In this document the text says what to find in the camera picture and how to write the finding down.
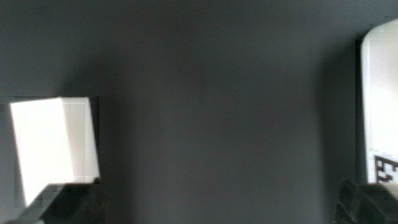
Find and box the white desk leg far left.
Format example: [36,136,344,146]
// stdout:
[9,97,100,205]

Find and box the white desk top tray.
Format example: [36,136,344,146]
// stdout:
[361,19,398,183]

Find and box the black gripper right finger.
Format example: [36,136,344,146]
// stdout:
[335,181,398,224]

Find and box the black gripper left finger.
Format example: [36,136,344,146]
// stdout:
[11,179,109,224]

